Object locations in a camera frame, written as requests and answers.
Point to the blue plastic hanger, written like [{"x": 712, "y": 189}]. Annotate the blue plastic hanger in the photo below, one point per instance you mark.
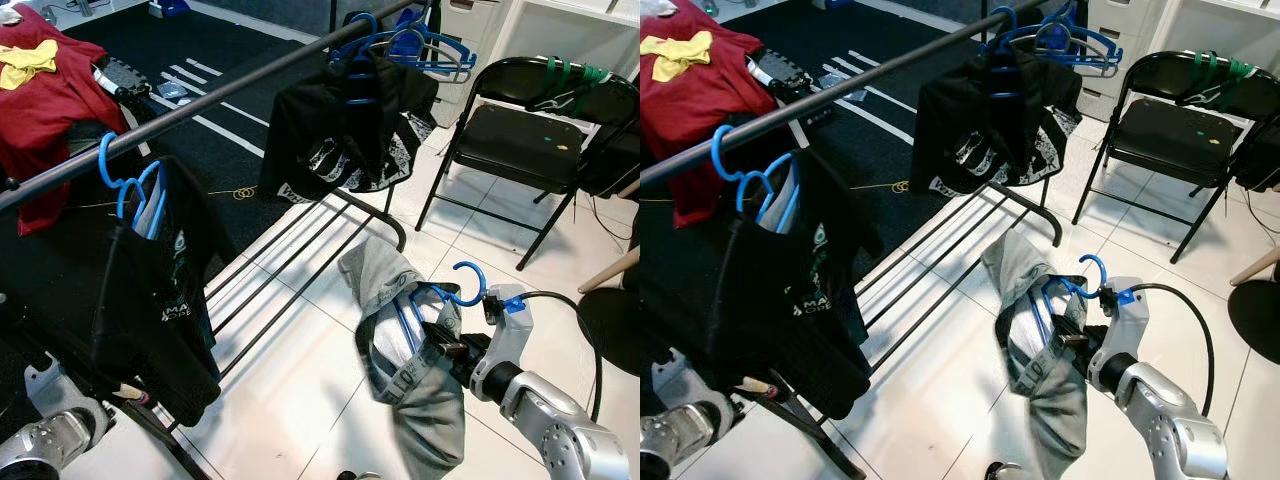
[
  {"x": 352, "y": 50},
  {"x": 103, "y": 160},
  {"x": 445, "y": 65},
  {"x": 1005, "y": 45},
  {"x": 1103, "y": 275},
  {"x": 1085, "y": 58},
  {"x": 483, "y": 285},
  {"x": 716, "y": 150}
]

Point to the grey green t-shirt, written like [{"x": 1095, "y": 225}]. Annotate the grey green t-shirt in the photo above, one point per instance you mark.
[
  {"x": 430, "y": 420},
  {"x": 1060, "y": 420}
]

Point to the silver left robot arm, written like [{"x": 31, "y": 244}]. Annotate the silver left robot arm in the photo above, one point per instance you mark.
[
  {"x": 680, "y": 445},
  {"x": 45, "y": 445}
]

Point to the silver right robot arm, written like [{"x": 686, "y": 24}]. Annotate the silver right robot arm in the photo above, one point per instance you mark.
[
  {"x": 1170, "y": 420},
  {"x": 560, "y": 430}
]

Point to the green plastic hanger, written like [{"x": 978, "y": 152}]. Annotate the green plastic hanger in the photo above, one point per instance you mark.
[
  {"x": 1240, "y": 70},
  {"x": 590, "y": 75}
]

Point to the beige wooden pole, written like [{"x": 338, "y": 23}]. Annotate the beige wooden pole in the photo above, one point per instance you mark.
[
  {"x": 1258, "y": 265},
  {"x": 610, "y": 268}
]

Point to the black folding chair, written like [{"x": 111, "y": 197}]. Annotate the black folding chair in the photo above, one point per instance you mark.
[
  {"x": 520, "y": 140},
  {"x": 1170, "y": 135}
]

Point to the black garment with white print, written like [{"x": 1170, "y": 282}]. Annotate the black garment with white print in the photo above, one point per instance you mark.
[
  {"x": 960, "y": 120},
  {"x": 320, "y": 130}
]

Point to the black draped garment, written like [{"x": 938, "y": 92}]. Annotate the black draped garment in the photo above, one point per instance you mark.
[{"x": 1260, "y": 150}]

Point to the black Petronas print t-shirt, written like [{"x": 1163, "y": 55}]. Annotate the black Petronas print t-shirt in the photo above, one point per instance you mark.
[
  {"x": 150, "y": 320},
  {"x": 780, "y": 330}
]

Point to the white drawer cabinet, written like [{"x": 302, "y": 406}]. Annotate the white drawer cabinet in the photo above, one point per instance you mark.
[
  {"x": 560, "y": 30},
  {"x": 1200, "y": 25}
]

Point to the black metal clothes rack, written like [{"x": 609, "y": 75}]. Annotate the black metal clothes rack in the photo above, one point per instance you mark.
[
  {"x": 250, "y": 82},
  {"x": 860, "y": 80}
]

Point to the red garment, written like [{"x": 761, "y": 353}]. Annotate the red garment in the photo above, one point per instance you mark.
[
  {"x": 700, "y": 110},
  {"x": 50, "y": 110}
]

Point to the bright yellow rag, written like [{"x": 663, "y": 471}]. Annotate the bright yellow rag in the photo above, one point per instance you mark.
[
  {"x": 680, "y": 55},
  {"x": 30, "y": 62}
]

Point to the black floor mat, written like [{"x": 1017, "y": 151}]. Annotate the black floor mat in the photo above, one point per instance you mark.
[
  {"x": 230, "y": 40},
  {"x": 870, "y": 30}
]

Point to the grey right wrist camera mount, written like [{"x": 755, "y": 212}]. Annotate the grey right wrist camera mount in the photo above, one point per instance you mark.
[
  {"x": 1130, "y": 330},
  {"x": 510, "y": 340}
]

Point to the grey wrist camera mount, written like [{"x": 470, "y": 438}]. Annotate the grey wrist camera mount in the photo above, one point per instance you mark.
[
  {"x": 1130, "y": 330},
  {"x": 510, "y": 340},
  {"x": 45, "y": 385},
  {"x": 675, "y": 385}
]

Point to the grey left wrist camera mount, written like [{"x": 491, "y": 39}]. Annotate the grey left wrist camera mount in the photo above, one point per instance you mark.
[
  {"x": 675, "y": 385},
  {"x": 45, "y": 385}
]

